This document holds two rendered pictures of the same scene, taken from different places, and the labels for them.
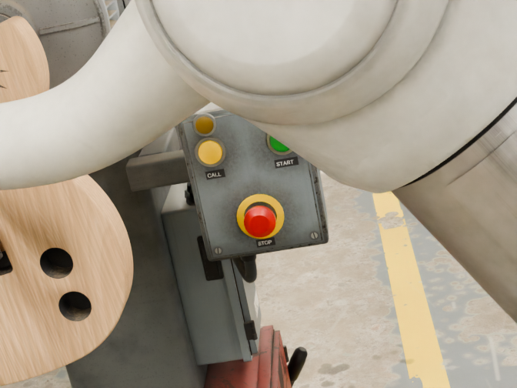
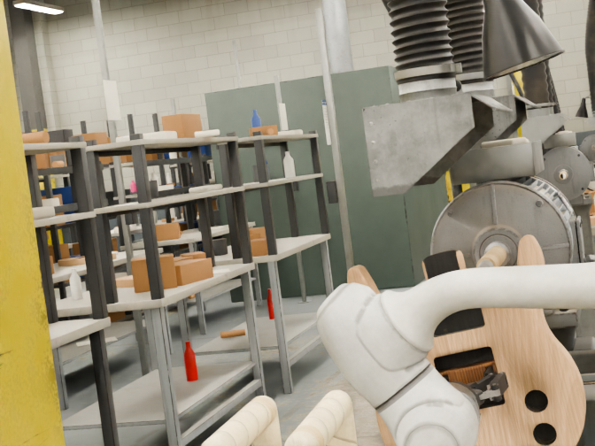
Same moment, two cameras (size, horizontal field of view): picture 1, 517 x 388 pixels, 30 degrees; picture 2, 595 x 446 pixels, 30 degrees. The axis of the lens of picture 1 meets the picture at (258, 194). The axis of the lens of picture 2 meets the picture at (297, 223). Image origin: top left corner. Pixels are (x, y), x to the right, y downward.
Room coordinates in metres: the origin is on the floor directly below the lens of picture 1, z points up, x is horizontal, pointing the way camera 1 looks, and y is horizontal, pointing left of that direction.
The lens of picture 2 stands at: (-0.83, 0.27, 1.45)
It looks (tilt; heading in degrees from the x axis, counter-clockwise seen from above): 3 degrees down; 10
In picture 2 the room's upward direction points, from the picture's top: 7 degrees counter-clockwise
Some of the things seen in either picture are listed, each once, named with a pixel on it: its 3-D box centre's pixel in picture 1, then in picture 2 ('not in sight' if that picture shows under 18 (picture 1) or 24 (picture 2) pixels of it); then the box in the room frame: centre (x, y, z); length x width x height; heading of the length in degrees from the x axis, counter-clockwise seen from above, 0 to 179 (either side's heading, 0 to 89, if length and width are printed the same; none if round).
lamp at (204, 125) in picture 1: (204, 125); not in sight; (1.14, 0.05, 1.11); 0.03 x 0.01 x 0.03; 84
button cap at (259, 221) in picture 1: (260, 219); not in sight; (1.13, 0.00, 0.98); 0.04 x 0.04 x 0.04; 84
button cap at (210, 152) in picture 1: (210, 151); not in sight; (1.15, 0.05, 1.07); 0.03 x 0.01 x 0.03; 84
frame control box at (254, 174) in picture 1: (243, 176); not in sight; (1.26, 0.02, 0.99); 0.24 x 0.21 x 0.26; 174
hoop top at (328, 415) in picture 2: not in sight; (320, 426); (0.23, 0.46, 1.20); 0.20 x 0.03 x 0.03; 176
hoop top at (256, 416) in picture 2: not in sight; (240, 431); (0.23, 0.54, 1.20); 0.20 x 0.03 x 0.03; 176
